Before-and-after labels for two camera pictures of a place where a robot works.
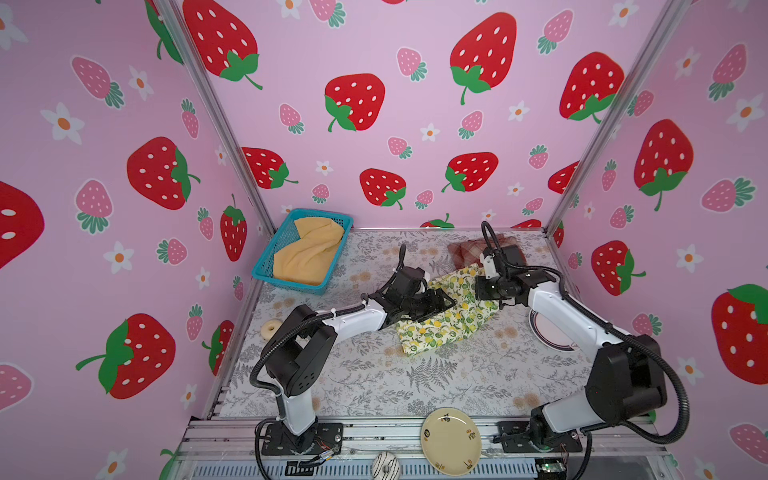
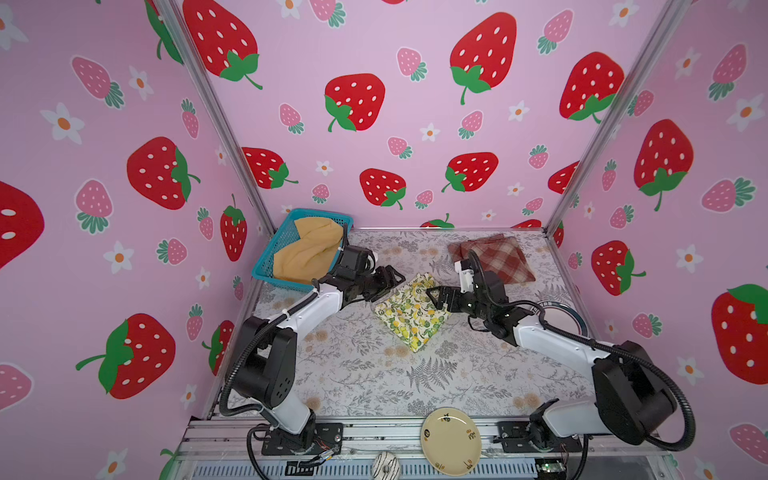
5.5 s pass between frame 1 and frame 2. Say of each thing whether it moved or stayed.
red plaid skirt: stayed
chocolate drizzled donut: stayed
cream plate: stayed
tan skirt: stayed
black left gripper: moved
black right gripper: moved
